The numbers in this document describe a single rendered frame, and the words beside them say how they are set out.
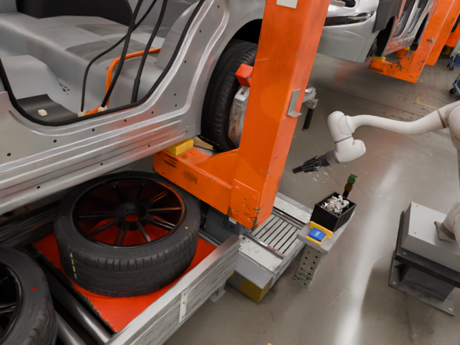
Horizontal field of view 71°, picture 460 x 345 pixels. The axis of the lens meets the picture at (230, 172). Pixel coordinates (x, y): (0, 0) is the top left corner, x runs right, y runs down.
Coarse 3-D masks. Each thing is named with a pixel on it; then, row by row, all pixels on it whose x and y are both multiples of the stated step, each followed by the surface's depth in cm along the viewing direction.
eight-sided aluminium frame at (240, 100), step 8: (240, 88) 167; (248, 88) 165; (240, 96) 165; (240, 104) 165; (232, 112) 171; (240, 112) 167; (232, 120) 173; (240, 120) 170; (232, 128) 175; (240, 128) 173; (232, 136) 177; (240, 136) 177
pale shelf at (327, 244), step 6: (348, 222) 180; (306, 228) 167; (342, 228) 171; (300, 234) 162; (306, 234) 163; (336, 234) 166; (306, 240) 160; (324, 240) 161; (330, 240) 162; (336, 240) 165; (312, 246) 159; (318, 246) 157; (324, 246) 157; (330, 246) 158; (324, 252) 156
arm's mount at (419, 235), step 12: (408, 216) 202; (420, 216) 199; (432, 216) 201; (444, 216) 203; (408, 228) 189; (420, 228) 189; (432, 228) 191; (408, 240) 184; (420, 240) 181; (432, 240) 181; (420, 252) 184; (432, 252) 180; (444, 252) 177; (456, 252) 175; (444, 264) 180; (456, 264) 177
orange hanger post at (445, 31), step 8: (456, 0) 538; (456, 8) 542; (448, 16) 552; (456, 16) 546; (448, 24) 555; (440, 32) 566; (448, 32) 559; (440, 40) 570; (408, 48) 604; (432, 48) 581; (440, 48) 574; (400, 56) 615; (408, 56) 607; (432, 56) 586; (432, 64) 590
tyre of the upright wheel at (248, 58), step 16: (240, 48) 174; (256, 48) 173; (224, 64) 168; (240, 64) 165; (224, 80) 166; (208, 96) 170; (224, 96) 165; (208, 112) 173; (224, 112) 169; (208, 128) 179; (224, 128) 176; (224, 144) 184
